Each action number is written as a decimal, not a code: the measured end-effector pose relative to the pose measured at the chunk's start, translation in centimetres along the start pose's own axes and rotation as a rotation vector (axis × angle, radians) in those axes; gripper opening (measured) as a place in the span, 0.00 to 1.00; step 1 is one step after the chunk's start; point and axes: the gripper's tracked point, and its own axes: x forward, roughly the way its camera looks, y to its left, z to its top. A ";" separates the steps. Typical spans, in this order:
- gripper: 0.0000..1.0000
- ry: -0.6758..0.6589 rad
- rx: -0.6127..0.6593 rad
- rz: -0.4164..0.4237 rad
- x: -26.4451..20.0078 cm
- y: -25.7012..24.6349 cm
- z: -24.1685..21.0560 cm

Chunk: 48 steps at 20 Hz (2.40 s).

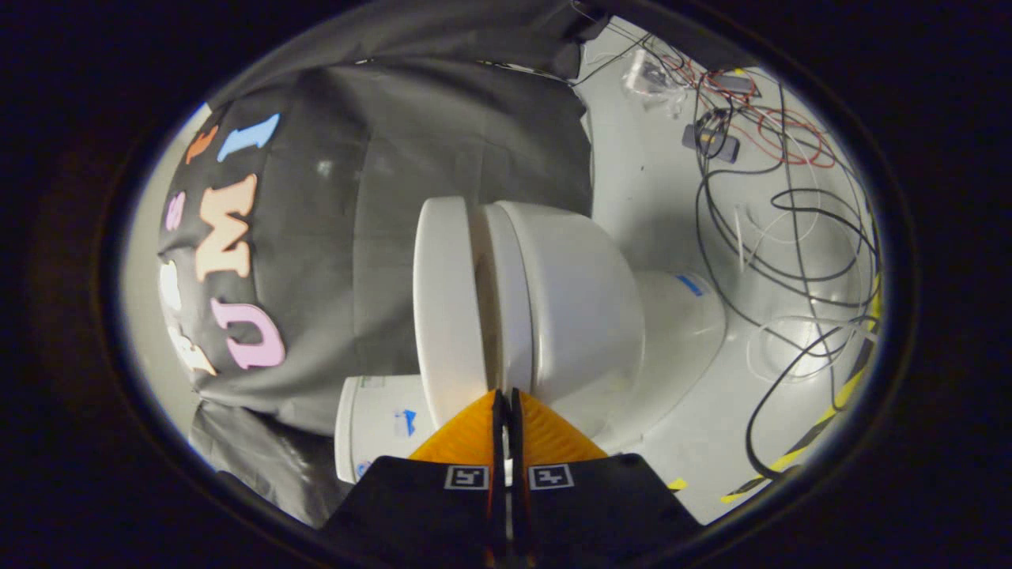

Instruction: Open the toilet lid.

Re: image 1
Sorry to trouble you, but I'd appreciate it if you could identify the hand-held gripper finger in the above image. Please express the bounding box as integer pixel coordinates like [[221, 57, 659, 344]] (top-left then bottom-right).
[[320, 389, 507, 569], [511, 387, 704, 569]]

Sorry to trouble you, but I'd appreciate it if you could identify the white toilet lid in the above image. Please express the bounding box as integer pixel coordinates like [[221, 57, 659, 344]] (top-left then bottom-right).
[[413, 196, 489, 428]]

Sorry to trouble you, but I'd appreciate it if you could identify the white toilet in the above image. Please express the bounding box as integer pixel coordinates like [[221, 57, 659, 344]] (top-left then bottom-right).
[[334, 200, 727, 484]]

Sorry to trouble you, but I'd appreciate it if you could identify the black backdrop cloth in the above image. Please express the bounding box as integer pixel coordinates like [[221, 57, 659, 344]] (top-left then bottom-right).
[[158, 0, 602, 530]]

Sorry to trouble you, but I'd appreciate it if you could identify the yellow black floor tape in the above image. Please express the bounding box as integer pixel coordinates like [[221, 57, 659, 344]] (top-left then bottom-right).
[[668, 296, 883, 504]]

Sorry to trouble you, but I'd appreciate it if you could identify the grey power adapter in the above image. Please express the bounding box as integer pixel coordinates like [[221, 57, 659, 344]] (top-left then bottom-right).
[[682, 109, 741, 164]]

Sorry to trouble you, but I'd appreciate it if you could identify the clear plastic bag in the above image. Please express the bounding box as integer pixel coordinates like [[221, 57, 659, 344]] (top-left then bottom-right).
[[623, 49, 682, 113]]

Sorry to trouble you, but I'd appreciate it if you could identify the tangle of floor cables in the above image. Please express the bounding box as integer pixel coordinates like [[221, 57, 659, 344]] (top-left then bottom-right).
[[569, 0, 883, 483]]

